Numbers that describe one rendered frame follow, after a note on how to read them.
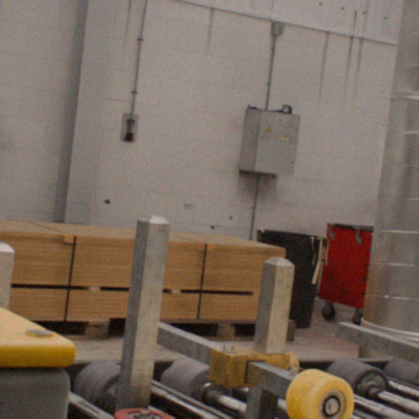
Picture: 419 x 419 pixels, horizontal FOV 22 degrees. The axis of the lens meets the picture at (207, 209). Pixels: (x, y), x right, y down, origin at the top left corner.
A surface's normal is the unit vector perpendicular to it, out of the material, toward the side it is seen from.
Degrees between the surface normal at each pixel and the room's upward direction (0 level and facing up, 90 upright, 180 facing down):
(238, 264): 90
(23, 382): 75
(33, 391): 90
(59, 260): 90
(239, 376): 90
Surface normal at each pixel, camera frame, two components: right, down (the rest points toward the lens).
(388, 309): -0.71, -0.05
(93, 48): 0.54, 0.11
